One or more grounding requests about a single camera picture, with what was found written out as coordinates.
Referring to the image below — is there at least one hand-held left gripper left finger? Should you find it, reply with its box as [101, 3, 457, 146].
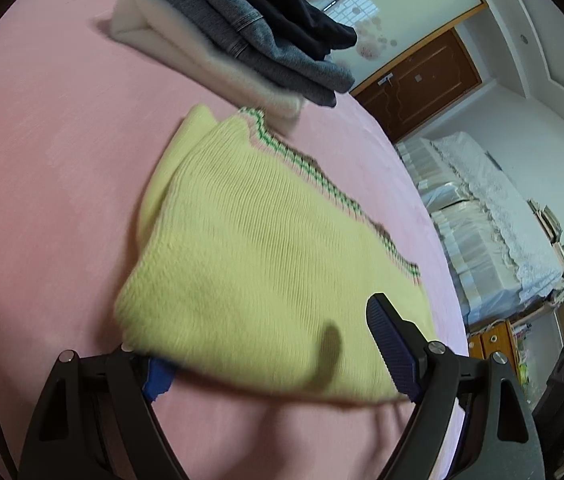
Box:
[17, 347, 188, 480]

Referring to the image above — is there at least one pink bed sheet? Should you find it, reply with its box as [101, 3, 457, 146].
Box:
[0, 0, 470, 480]

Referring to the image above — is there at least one floral sliding-door wardrobe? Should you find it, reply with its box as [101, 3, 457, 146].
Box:
[257, 0, 491, 97]

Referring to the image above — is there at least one black folded garment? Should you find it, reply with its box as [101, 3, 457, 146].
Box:
[227, 0, 359, 61]

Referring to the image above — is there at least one white folded garment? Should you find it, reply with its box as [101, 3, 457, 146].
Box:
[110, 0, 309, 122]

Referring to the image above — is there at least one brown wooden door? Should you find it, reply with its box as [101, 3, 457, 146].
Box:
[349, 27, 483, 144]

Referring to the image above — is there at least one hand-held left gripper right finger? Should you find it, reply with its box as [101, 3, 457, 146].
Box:
[366, 292, 547, 480]

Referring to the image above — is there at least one yellow wooden cabinet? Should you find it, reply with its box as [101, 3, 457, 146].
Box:
[467, 320, 524, 367]

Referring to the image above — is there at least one yellow knit sweater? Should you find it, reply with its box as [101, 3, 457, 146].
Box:
[114, 104, 438, 406]

